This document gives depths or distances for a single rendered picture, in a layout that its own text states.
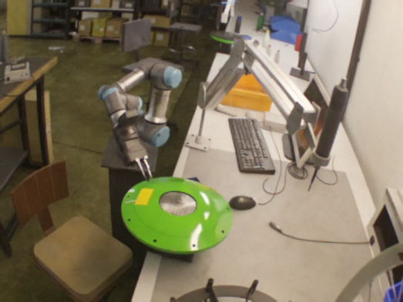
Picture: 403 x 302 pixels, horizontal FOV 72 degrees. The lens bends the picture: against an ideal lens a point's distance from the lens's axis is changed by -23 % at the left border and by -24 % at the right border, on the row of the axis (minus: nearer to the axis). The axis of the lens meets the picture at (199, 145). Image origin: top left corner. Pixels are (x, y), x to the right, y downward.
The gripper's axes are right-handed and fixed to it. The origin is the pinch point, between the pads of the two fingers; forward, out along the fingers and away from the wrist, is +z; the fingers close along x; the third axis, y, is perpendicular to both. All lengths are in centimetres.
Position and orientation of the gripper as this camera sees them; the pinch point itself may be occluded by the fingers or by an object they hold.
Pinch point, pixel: (148, 178)
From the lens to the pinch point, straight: 106.3
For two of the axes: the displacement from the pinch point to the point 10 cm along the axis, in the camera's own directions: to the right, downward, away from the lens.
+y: -4.7, 4.2, 7.8
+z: 4.3, 8.8, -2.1
